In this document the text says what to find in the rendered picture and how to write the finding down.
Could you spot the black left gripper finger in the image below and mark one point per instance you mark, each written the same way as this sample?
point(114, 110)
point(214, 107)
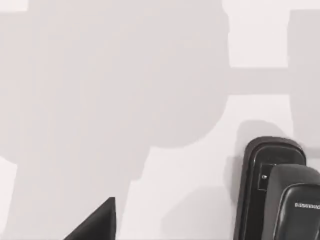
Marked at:
point(102, 222)

